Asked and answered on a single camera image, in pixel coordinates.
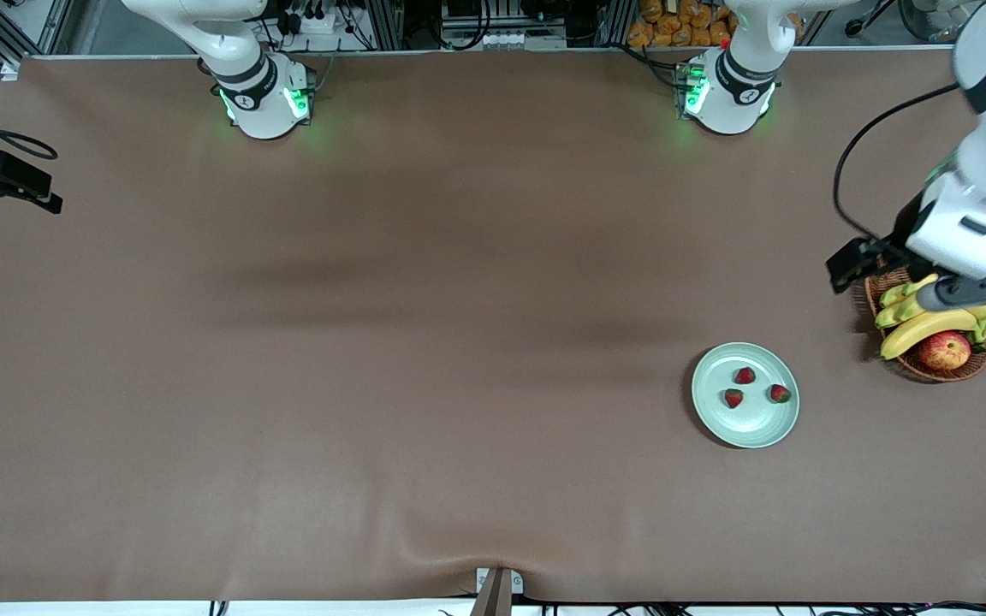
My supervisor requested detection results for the pale green round plate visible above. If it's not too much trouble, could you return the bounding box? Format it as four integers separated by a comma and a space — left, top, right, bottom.
691, 342, 800, 450

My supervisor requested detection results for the yellow green banana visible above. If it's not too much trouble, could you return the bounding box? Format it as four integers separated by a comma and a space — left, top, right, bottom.
880, 274, 939, 311
880, 308, 979, 361
876, 295, 986, 343

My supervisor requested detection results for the brown wicker basket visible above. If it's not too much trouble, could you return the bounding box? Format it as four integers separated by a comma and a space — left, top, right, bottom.
864, 267, 986, 383

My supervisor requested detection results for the red yellow apple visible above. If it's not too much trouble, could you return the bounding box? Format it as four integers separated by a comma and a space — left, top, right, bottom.
918, 330, 972, 371

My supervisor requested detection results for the bag of orange items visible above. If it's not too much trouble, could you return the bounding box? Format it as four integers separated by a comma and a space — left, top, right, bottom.
627, 0, 735, 48

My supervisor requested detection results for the white power strip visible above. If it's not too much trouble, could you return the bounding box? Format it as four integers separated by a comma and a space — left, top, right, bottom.
282, 7, 348, 35

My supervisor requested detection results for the brown table cloth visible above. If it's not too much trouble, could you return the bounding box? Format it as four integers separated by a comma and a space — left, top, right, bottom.
0, 50, 986, 604

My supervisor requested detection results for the white box with ports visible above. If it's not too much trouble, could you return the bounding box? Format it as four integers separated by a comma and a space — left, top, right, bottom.
442, 30, 567, 50

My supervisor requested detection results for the metal table clamp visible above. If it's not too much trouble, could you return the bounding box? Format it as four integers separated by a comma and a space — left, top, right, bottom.
474, 566, 525, 616

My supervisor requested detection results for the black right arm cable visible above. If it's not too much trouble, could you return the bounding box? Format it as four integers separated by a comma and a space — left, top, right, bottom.
0, 90, 59, 162

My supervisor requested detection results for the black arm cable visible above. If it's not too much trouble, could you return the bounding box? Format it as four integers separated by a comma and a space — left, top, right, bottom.
832, 82, 961, 246
0, 90, 59, 162

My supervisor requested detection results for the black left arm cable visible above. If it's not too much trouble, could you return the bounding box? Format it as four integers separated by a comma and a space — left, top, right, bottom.
832, 82, 961, 246

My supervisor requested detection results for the aluminium frame post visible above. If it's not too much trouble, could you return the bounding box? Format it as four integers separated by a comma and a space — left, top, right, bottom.
603, 0, 636, 48
371, 0, 406, 50

